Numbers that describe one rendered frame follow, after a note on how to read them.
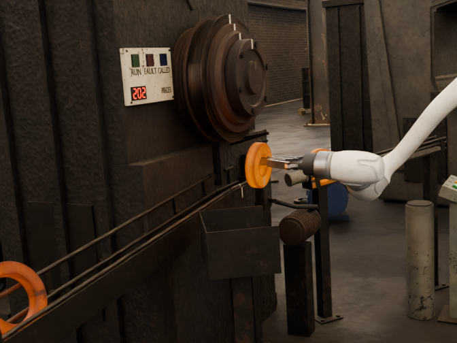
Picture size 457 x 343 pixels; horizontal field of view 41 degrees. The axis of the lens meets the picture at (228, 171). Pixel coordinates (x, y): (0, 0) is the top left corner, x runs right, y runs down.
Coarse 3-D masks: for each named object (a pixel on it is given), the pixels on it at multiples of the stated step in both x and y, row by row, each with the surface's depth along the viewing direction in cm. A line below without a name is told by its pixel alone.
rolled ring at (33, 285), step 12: (0, 264) 144; (12, 264) 146; (0, 276) 142; (12, 276) 147; (24, 276) 148; (36, 276) 150; (24, 288) 150; (36, 288) 149; (36, 300) 148; (36, 312) 146; (0, 324) 138; (12, 324) 140
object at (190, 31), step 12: (180, 36) 222; (192, 36) 214; (180, 48) 218; (180, 60) 216; (180, 72) 215; (180, 84) 215; (180, 96) 217; (180, 108) 220; (192, 120) 217; (204, 132) 222
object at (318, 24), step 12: (312, 0) 1075; (324, 0) 1060; (312, 12) 1079; (324, 12) 1061; (312, 24) 1083; (324, 24) 1063; (312, 36) 1087; (324, 36) 1069; (312, 48) 1091; (324, 48) 1068; (312, 60) 1095; (324, 60) 1071; (312, 72) 1098; (324, 72) 1088; (312, 84) 1101; (324, 84) 1092; (312, 96) 1102; (324, 96) 1096; (312, 108) 1103; (324, 108) 1100; (312, 120) 1105; (324, 120) 1104
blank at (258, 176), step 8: (256, 144) 203; (264, 144) 205; (248, 152) 201; (256, 152) 200; (264, 152) 205; (248, 160) 200; (256, 160) 201; (248, 168) 200; (256, 168) 201; (264, 168) 209; (248, 176) 201; (256, 176) 202; (264, 176) 207; (256, 184) 202; (264, 184) 207
